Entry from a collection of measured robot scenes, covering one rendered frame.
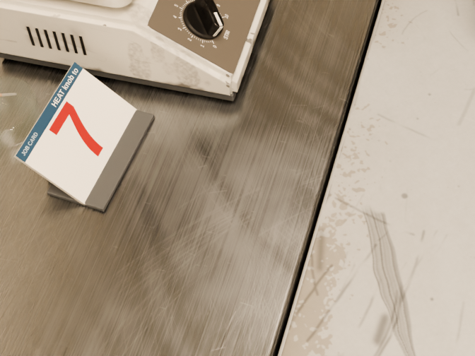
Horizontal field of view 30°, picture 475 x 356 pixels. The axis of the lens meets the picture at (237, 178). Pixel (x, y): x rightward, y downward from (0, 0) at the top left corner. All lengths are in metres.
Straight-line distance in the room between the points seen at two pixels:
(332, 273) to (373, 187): 0.08
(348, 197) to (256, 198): 0.06
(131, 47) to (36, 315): 0.20
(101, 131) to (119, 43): 0.07
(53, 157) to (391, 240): 0.24
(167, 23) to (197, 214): 0.14
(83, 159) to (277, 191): 0.14
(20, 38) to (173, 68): 0.12
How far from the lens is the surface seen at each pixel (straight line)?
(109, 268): 0.61
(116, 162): 0.65
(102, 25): 0.65
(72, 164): 0.64
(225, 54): 0.66
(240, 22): 0.69
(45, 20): 0.67
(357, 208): 0.62
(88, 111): 0.65
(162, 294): 0.59
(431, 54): 0.72
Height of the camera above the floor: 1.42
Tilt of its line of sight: 55 degrees down
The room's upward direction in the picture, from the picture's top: 4 degrees counter-clockwise
